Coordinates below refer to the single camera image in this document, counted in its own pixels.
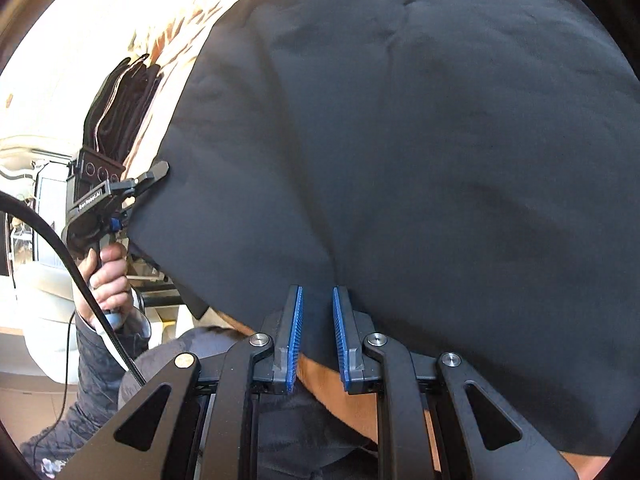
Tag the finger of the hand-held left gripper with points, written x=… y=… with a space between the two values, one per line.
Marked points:
x=155 y=172

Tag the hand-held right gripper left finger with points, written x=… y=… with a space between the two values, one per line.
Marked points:
x=295 y=340

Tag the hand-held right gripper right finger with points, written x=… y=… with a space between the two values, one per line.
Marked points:
x=341 y=340

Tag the black pants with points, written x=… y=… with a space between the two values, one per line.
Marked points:
x=425 y=135

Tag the person's left forearm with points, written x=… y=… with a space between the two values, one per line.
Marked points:
x=95 y=370

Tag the person's left hand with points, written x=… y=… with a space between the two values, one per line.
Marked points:
x=112 y=285

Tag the stack of folded black clothes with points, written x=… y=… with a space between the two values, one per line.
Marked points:
x=120 y=115

